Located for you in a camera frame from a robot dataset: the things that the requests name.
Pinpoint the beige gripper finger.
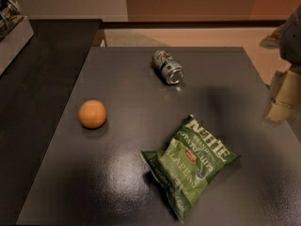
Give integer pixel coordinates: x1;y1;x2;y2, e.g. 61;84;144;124
263;65;301;122

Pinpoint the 7up soda can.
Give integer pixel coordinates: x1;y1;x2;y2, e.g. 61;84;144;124
152;50;184;85

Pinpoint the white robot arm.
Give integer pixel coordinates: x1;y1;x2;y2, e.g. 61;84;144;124
260;6;301;122

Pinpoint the green Kettle chips bag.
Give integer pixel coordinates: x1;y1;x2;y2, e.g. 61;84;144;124
140;115;239;222

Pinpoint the orange fruit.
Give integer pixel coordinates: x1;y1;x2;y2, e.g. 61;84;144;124
78;100;107;129

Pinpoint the black side counter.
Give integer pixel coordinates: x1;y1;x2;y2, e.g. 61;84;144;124
0;19;103;226

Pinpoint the white tray with snack bags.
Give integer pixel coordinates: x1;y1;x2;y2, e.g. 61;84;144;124
0;0;34;74

